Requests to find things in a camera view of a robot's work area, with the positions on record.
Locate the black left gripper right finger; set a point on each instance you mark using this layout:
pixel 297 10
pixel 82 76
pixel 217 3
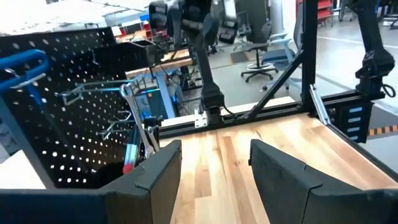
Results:
pixel 311 202

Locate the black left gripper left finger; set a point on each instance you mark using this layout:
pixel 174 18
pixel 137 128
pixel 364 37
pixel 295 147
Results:
pixel 109 205

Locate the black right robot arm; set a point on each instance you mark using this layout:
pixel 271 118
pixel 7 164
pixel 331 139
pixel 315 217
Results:
pixel 208 77

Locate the black metal pegboard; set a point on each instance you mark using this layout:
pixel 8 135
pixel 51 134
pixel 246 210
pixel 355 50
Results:
pixel 77 124

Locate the black cabinet with blue labels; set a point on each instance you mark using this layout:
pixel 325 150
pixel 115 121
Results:
pixel 354 121

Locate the yellow black hazard tape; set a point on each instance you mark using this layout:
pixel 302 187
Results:
pixel 384 130

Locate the black computer tower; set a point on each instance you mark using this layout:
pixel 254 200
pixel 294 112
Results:
pixel 150 104

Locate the silver metal plate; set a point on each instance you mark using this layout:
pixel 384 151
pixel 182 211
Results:
pixel 200 118

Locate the metal loop pegboard hook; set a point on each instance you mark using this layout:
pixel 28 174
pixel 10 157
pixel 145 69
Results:
pixel 28 81

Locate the grey office chair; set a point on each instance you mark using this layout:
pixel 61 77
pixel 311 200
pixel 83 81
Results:
pixel 280 56

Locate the light wood desk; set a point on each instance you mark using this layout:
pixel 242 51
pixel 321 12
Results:
pixel 161 65

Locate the wide black pegboard bin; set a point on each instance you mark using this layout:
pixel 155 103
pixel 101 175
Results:
pixel 124 56

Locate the black office chair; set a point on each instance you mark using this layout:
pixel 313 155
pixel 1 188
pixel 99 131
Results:
pixel 258 46

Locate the red storage shelves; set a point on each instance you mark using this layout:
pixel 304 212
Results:
pixel 323 9

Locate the silver aluminium post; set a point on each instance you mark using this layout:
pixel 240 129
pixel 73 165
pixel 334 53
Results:
pixel 320 105

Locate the black aluminium table frame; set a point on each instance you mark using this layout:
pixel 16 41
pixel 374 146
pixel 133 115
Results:
pixel 280 109

